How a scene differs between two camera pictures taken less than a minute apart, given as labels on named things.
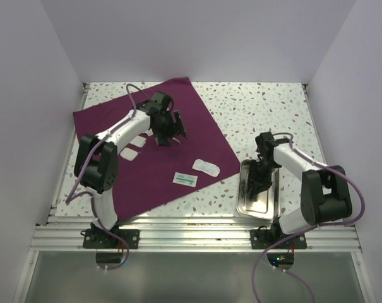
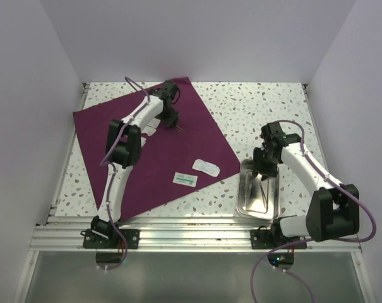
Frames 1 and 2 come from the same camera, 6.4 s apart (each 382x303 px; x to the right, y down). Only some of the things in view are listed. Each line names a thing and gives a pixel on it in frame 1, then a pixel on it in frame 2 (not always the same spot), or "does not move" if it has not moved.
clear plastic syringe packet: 206,167 does not move
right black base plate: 267,238 does not move
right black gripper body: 260,173 → 264,163
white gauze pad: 149,132 does not move
